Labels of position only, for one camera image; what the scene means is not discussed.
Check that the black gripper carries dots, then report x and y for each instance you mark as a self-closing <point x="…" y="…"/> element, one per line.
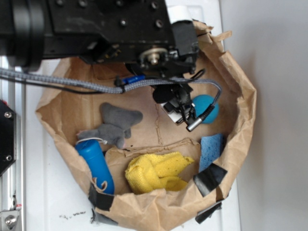
<point x="170" y="51"/>

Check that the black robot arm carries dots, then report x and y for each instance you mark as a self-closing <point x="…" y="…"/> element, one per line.
<point x="34" y="30"/>

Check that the blue foam ball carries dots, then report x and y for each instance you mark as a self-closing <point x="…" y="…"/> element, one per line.
<point x="201" y="103"/>

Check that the grey plush elephant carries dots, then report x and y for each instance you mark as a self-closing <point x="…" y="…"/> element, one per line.
<point x="116" y="126"/>

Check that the blue sponge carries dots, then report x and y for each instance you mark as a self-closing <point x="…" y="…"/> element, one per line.
<point x="211" y="149"/>

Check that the brown paper bag bin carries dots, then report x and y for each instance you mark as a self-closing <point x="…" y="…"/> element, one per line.
<point x="64" y="114"/>

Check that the yellow cloth rag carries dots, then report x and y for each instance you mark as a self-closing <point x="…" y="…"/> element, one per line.
<point x="149" y="172"/>

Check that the black tape strip right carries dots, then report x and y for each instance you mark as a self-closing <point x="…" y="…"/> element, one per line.
<point x="209" y="179"/>

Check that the blue plastic bottle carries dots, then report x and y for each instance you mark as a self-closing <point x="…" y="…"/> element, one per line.
<point x="91" y="151"/>

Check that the black tape strip bottom-right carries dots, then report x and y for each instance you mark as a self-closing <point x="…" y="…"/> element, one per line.
<point x="207" y="213"/>

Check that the black tape strip bottom-left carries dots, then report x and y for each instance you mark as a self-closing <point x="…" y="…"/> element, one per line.
<point x="100" y="200"/>

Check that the black mounting plate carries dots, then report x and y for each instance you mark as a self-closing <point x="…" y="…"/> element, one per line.
<point x="7" y="137"/>

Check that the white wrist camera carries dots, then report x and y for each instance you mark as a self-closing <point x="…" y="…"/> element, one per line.
<point x="179" y="113"/>

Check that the aluminium frame rail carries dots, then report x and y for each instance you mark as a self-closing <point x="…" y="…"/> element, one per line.
<point x="12" y="183"/>

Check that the metal corner bracket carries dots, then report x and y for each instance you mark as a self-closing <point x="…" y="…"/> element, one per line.
<point x="10" y="220"/>

